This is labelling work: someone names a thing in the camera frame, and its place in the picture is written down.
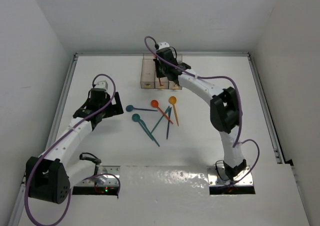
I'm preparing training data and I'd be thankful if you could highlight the red-orange knife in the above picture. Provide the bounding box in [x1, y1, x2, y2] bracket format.
[153, 56, 163, 89]

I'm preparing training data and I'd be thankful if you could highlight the teal spoon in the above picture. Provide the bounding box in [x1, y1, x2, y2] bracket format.
[131, 113, 153, 141]

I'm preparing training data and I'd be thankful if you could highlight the yellow-orange spoon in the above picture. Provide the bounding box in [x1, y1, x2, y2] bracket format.
[169, 96, 180, 126]

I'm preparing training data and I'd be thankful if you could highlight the teal fork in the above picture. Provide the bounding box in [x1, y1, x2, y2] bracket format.
[140, 119, 160, 147]

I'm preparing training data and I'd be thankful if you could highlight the red-orange spoon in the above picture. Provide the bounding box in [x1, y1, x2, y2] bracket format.
[150, 99, 173, 124]

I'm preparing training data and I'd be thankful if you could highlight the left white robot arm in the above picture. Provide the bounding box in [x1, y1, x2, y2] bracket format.
[26, 88, 124, 204]

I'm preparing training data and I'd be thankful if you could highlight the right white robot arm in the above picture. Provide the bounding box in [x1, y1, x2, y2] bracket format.
[155, 45, 247, 181]

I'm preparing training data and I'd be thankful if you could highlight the middle clear container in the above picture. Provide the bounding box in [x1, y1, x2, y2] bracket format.
[153, 56, 168, 89]

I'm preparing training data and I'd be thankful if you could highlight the clear container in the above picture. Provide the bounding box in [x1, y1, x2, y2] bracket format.
[168, 54, 183, 90]
[153, 56, 168, 89]
[140, 54, 156, 89]

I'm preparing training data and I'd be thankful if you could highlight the right clear container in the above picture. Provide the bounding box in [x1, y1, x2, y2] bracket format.
[168, 54, 183, 90]

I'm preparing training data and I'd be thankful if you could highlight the dark blue spoon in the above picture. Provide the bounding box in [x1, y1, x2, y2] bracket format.
[125, 104, 157, 112]

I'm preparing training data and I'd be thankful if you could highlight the left clear container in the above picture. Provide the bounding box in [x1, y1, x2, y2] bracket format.
[140, 54, 156, 89]

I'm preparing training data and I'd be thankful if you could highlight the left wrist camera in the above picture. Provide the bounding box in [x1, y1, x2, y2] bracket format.
[93, 80, 108, 91]

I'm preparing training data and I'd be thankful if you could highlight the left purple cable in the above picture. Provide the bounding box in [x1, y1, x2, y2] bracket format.
[23, 73, 121, 226]

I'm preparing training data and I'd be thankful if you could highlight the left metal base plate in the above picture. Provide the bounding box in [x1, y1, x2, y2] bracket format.
[75, 165, 121, 188]

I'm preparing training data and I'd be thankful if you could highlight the metal base plate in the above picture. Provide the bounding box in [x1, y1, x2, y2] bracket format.
[75, 165, 121, 188]
[207, 164, 254, 188]

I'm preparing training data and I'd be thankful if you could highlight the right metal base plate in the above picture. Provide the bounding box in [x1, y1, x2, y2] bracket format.
[207, 164, 254, 188]

